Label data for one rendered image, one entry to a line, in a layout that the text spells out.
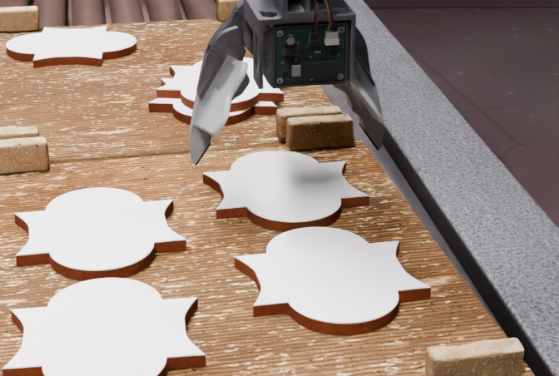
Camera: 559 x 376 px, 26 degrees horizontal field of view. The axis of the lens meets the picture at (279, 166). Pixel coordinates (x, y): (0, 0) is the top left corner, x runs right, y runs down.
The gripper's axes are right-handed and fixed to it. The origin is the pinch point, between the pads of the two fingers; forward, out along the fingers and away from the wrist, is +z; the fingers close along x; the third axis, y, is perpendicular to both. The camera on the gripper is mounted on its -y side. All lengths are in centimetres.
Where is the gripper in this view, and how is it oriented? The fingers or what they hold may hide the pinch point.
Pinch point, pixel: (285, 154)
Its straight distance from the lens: 97.0
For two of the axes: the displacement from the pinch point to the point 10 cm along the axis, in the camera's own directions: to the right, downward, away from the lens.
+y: 2.0, 4.2, -8.9
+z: 0.0, 9.1, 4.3
